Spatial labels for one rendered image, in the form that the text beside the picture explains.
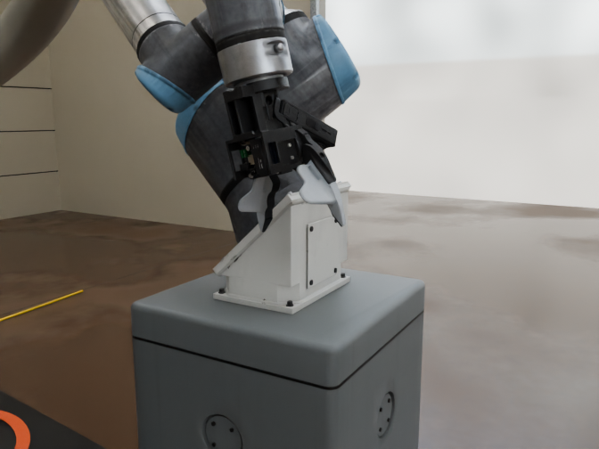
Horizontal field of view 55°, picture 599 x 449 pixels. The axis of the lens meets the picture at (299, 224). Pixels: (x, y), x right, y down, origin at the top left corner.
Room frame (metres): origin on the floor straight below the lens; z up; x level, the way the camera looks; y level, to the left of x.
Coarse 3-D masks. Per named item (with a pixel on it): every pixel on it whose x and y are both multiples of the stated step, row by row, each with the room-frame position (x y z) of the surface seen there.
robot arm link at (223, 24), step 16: (208, 0) 0.74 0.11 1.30; (224, 0) 0.72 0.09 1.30; (240, 0) 0.72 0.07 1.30; (256, 0) 0.72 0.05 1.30; (272, 0) 0.74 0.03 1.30; (224, 16) 0.72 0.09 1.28; (240, 16) 0.72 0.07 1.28; (256, 16) 0.72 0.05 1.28; (272, 16) 0.73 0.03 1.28; (224, 32) 0.72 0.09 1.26; (240, 32) 0.72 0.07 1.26; (256, 32) 0.72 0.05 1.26; (272, 32) 0.73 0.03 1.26; (224, 48) 0.73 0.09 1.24
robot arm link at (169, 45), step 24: (120, 0) 0.93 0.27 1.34; (144, 0) 0.92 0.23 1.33; (120, 24) 0.93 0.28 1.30; (144, 24) 0.89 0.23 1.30; (168, 24) 0.88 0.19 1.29; (192, 24) 0.86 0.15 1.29; (144, 48) 0.87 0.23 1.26; (168, 48) 0.85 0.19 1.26; (192, 48) 0.84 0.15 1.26; (144, 72) 0.85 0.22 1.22; (168, 72) 0.84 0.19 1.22; (192, 72) 0.84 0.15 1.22; (216, 72) 0.86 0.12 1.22; (168, 96) 0.85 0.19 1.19; (192, 96) 0.86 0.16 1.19
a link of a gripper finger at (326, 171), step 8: (304, 136) 0.74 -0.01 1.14; (304, 144) 0.73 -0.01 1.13; (312, 144) 0.73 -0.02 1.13; (304, 152) 0.74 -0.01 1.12; (312, 152) 0.73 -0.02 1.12; (320, 152) 0.73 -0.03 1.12; (304, 160) 0.74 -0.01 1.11; (312, 160) 0.73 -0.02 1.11; (320, 160) 0.72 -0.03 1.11; (328, 160) 0.73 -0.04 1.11; (320, 168) 0.72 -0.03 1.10; (328, 168) 0.72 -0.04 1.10; (328, 176) 0.72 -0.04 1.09
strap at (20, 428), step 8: (0, 416) 2.05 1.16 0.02; (8, 416) 2.05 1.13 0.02; (16, 416) 2.05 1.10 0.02; (16, 424) 1.99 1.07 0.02; (24, 424) 1.99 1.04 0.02; (16, 432) 1.93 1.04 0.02; (24, 432) 1.93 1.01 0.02; (16, 440) 1.88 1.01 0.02; (24, 440) 1.88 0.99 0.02; (16, 448) 1.83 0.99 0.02; (24, 448) 1.83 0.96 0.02
